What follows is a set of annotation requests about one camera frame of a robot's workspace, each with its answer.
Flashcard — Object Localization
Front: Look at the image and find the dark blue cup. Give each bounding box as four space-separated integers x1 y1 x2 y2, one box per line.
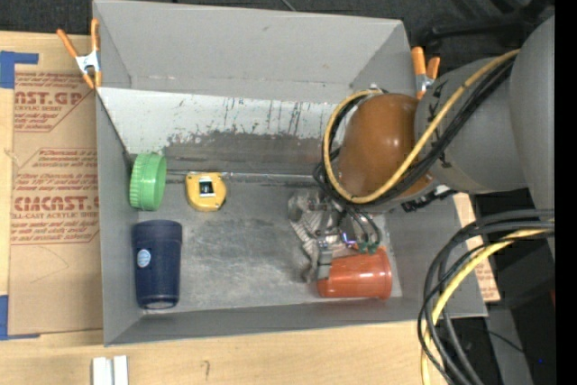
131 219 183 311

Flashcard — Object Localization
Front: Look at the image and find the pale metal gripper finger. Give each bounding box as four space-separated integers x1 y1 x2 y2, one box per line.
316 248 334 282

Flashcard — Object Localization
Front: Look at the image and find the green round plastic lid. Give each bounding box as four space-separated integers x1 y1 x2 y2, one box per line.
128 151 168 212

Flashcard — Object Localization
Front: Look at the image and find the brown cardboard board red print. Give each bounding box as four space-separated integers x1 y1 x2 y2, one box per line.
0 30 502 342

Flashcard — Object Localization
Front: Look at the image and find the yellow tape measure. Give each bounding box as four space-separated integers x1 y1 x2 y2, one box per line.
185 171 228 213

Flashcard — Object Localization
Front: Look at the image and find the grey metal bin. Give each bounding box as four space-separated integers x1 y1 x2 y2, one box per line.
91 0 489 347

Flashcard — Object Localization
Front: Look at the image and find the orange plastic cup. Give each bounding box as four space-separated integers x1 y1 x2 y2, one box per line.
316 246 394 300

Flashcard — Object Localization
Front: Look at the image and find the black cylinder on white bracket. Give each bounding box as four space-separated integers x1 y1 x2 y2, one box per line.
399 187 456 214

